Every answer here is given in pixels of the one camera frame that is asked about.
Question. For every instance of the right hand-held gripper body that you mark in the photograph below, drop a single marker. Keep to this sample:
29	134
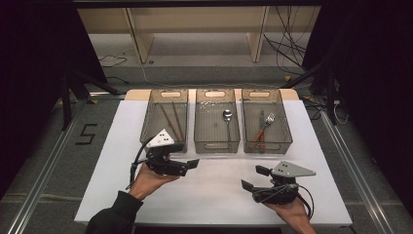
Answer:
282	191

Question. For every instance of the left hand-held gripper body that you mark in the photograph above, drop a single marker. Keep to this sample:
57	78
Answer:
162	161

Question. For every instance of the clear grey plastic bin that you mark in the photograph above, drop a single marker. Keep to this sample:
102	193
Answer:
160	118
279	125
211	125

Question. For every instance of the silver metal spoon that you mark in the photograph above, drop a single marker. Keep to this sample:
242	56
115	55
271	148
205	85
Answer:
227	114

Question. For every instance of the person's right hand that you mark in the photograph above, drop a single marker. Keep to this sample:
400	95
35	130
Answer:
292	211

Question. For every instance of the person's left hand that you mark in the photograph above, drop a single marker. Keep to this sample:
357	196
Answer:
147	182

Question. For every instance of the white table sheet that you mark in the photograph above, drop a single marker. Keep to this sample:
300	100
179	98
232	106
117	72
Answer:
207	201

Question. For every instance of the black metal stand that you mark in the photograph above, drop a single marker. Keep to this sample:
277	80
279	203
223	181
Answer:
66	104
330	97

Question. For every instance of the light wooden shelf unit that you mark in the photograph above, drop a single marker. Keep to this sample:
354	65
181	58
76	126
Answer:
195	19

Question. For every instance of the dark curtain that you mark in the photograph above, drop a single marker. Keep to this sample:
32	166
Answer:
380	81
29	81

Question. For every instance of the aluminium floor rail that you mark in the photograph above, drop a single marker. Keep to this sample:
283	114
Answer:
42	182
357	175

